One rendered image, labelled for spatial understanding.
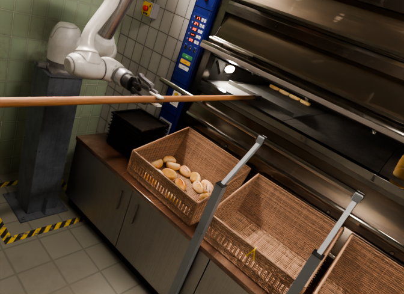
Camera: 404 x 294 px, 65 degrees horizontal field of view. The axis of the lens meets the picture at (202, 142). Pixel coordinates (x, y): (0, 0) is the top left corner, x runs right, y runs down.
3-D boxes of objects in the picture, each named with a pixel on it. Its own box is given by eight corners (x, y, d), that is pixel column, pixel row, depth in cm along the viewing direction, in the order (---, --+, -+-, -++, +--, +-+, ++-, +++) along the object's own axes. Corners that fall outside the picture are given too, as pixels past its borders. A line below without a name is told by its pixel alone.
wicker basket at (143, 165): (177, 159, 232) (189, 125, 222) (236, 204, 205) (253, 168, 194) (124, 170, 194) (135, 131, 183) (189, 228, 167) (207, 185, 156)
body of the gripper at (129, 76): (135, 72, 151) (148, 80, 147) (131, 88, 154) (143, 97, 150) (122, 71, 145) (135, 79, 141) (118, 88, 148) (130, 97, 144)
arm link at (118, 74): (125, 85, 158) (132, 89, 155) (110, 84, 151) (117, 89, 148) (130, 67, 154) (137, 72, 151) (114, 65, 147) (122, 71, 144)
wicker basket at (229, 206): (240, 207, 203) (258, 171, 193) (321, 265, 178) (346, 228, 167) (196, 234, 164) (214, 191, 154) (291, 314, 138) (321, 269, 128)
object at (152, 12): (147, 15, 235) (151, 1, 231) (156, 20, 230) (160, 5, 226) (139, 13, 229) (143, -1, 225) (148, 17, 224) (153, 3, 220)
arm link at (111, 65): (125, 86, 159) (103, 85, 148) (107, 74, 166) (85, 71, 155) (131, 66, 155) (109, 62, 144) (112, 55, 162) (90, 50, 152)
